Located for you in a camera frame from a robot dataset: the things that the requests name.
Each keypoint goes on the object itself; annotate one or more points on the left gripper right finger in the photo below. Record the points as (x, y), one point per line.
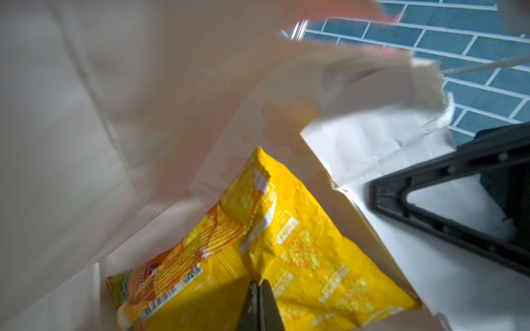
(269, 314)

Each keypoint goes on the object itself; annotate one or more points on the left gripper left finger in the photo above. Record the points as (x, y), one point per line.
(249, 318)

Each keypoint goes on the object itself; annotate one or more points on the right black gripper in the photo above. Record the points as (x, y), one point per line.
(476, 198)

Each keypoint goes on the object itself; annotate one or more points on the yellow chips bag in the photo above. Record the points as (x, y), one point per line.
(265, 228)

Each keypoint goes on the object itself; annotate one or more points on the red white paper bag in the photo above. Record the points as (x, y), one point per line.
(123, 121)

